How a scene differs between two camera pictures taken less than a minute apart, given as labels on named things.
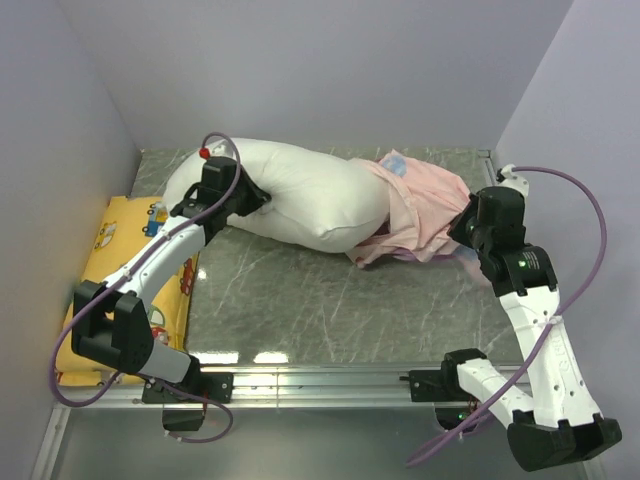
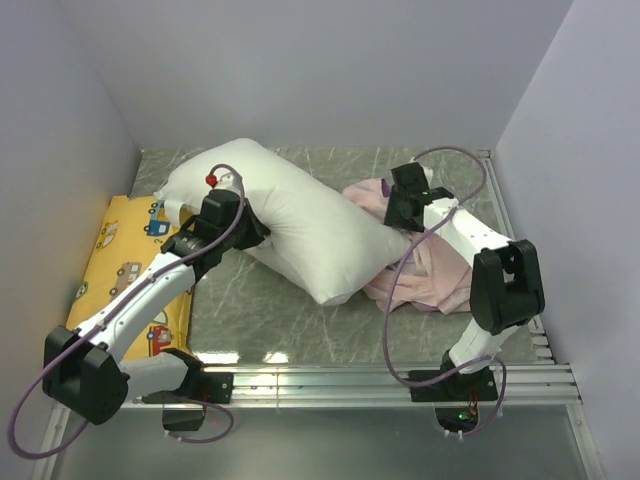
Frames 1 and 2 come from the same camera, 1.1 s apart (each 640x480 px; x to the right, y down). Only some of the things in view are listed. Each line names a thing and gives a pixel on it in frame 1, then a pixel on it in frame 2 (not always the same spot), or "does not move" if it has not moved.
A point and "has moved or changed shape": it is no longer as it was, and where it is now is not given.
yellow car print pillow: (124, 223) does not move
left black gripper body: (228, 204) -> (247, 233)
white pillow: (318, 200) has moved or changed shape
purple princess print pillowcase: (425, 201) -> (432, 276)
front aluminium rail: (333, 387) does not move
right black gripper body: (478, 235) -> (396, 213)
